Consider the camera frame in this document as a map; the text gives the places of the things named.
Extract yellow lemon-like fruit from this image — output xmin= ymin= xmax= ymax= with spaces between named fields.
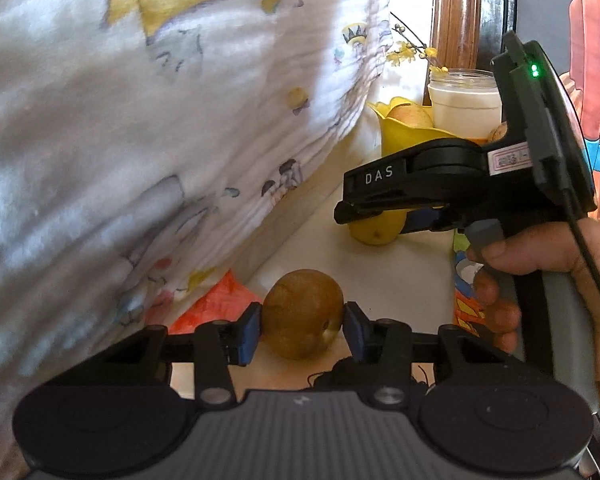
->
xmin=348 ymin=209 xmax=407 ymax=246

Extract brown round pear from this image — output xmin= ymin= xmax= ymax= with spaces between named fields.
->
xmin=262 ymin=269 xmax=344 ymax=361

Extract person's right hand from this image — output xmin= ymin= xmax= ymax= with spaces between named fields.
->
xmin=465 ymin=216 xmax=600 ymax=396

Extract striped melon in bowl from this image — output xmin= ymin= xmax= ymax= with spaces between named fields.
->
xmin=488 ymin=122 xmax=508 ymax=143

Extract yellow scalloped plastic bowl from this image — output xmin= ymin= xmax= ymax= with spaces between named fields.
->
xmin=367 ymin=96 xmax=455 ymax=156

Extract cartoon printed table mat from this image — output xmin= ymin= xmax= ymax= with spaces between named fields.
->
xmin=166 ymin=228 xmax=487 ymax=338

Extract white foam cup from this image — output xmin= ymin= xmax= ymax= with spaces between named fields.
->
xmin=428 ymin=68 xmax=502 ymax=144

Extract yellow apple in bowl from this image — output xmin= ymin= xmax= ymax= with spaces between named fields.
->
xmin=388 ymin=103 xmax=434 ymax=128

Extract white printed curtain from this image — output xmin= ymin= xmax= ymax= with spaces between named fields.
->
xmin=0 ymin=0 xmax=434 ymax=441

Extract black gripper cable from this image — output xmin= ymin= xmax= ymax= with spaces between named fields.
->
xmin=526 ymin=39 xmax=600 ymax=331

